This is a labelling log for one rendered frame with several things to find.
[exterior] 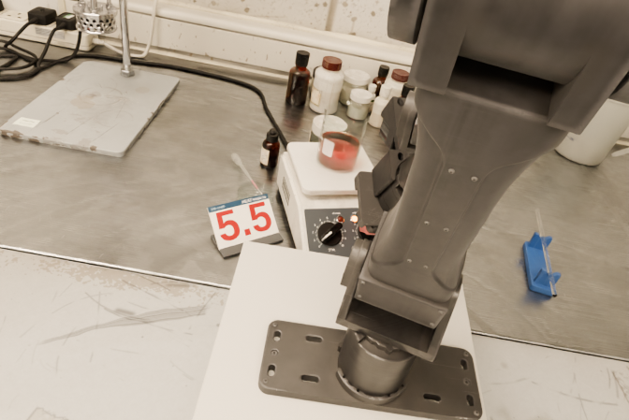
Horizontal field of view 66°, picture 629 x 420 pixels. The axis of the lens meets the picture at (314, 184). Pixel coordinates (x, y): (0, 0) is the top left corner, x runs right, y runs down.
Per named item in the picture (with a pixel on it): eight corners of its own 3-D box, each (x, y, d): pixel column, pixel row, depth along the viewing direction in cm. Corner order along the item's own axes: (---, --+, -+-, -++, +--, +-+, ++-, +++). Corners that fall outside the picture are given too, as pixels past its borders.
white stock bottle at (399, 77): (405, 115, 106) (418, 73, 100) (394, 123, 102) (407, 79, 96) (384, 106, 108) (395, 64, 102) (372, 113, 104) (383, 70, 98)
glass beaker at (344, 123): (358, 180, 68) (373, 127, 63) (314, 174, 67) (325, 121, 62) (354, 152, 73) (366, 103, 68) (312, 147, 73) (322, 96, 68)
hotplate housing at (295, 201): (394, 274, 66) (411, 231, 61) (301, 281, 62) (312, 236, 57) (347, 178, 83) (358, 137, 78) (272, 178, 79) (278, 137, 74)
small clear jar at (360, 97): (371, 118, 102) (377, 95, 99) (357, 123, 99) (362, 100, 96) (356, 108, 105) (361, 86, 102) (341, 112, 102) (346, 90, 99)
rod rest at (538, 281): (552, 297, 67) (564, 280, 65) (528, 290, 68) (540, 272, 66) (543, 251, 76) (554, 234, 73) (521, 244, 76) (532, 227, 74)
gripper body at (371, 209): (352, 177, 57) (375, 148, 51) (430, 183, 60) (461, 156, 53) (356, 229, 54) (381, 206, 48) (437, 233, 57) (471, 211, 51)
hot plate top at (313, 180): (386, 195, 67) (387, 189, 66) (302, 195, 63) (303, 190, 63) (358, 147, 76) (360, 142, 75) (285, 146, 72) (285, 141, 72)
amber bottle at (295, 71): (309, 106, 102) (317, 56, 96) (289, 107, 100) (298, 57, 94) (299, 95, 105) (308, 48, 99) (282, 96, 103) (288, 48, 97)
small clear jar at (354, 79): (366, 101, 109) (373, 74, 105) (358, 110, 104) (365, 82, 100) (343, 93, 110) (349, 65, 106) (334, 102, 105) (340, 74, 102)
